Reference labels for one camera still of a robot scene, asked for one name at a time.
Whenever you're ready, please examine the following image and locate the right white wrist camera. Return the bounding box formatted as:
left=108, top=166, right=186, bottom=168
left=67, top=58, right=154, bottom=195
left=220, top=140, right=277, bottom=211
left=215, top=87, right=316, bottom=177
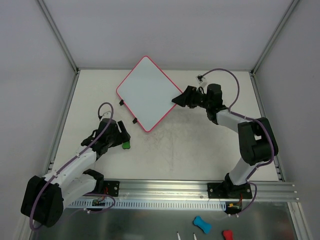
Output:
left=196, top=74, right=207, bottom=88

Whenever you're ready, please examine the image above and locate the green bone-shaped eraser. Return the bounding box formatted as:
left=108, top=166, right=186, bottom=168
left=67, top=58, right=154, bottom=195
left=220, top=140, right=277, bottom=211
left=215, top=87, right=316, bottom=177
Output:
left=121, top=141, right=131, bottom=150

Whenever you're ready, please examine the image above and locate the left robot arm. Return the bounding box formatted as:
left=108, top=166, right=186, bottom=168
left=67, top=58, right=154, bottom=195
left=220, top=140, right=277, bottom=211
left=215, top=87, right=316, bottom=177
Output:
left=20, top=118, right=131, bottom=228

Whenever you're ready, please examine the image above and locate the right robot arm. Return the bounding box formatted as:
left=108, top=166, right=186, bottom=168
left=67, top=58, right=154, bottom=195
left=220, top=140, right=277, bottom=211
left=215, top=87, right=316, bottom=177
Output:
left=171, top=83, right=279, bottom=198

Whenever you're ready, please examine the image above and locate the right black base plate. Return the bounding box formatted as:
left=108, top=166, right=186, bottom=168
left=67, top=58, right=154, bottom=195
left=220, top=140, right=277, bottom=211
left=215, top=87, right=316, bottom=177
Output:
left=207, top=182, right=253, bottom=200

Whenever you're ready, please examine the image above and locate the left aluminium frame post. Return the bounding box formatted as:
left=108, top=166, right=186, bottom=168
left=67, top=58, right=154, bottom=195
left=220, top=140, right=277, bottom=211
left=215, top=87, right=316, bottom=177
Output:
left=35, top=0, right=79, bottom=74

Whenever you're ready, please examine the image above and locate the aluminium frame post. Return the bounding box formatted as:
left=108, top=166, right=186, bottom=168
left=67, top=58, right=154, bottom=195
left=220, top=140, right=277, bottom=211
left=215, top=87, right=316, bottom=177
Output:
left=35, top=0, right=79, bottom=74
left=250, top=0, right=301, bottom=76

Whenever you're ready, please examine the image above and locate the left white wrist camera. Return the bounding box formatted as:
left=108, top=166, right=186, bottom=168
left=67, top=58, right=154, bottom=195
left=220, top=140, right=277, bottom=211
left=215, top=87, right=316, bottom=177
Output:
left=99, top=110, right=112, bottom=121

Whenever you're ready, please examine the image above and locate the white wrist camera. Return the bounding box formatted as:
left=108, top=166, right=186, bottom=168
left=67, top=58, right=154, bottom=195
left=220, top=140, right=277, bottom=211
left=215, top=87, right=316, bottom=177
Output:
left=196, top=74, right=207, bottom=88
left=99, top=110, right=112, bottom=121

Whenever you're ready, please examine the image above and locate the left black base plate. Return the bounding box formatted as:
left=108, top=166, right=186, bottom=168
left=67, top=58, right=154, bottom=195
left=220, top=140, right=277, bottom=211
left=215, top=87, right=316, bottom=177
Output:
left=94, top=180, right=120, bottom=197

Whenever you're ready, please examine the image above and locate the red bone-shaped eraser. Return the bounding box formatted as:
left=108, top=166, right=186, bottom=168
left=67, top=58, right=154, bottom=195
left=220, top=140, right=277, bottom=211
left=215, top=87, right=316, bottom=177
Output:
left=222, top=229, right=234, bottom=240

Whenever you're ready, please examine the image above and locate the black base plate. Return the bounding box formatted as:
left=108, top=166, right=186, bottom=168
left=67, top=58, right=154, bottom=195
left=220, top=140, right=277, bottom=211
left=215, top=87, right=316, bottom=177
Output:
left=207, top=182, right=253, bottom=200
left=94, top=180, right=120, bottom=197

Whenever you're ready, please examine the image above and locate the slotted white cable duct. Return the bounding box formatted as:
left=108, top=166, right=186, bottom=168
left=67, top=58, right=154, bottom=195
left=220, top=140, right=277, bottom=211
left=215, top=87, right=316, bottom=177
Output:
left=68, top=198, right=227, bottom=211

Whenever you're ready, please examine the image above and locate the right aluminium frame post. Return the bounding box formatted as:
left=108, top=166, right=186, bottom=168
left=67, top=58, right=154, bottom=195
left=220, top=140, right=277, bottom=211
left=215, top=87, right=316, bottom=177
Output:
left=250, top=0, right=301, bottom=76

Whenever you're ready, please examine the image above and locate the blue bone-shaped eraser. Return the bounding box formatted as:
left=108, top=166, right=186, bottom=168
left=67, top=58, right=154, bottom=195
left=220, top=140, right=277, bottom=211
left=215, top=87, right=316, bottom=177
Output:
left=193, top=216, right=212, bottom=234

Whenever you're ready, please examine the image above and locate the pink-framed whiteboard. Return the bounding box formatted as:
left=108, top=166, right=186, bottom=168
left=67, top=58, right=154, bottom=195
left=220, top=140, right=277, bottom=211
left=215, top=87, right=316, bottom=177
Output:
left=116, top=55, right=182, bottom=133

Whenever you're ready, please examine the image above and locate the aluminium mounting rail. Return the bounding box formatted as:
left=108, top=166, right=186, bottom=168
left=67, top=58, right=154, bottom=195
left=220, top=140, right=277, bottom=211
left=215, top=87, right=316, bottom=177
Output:
left=67, top=177, right=300, bottom=201

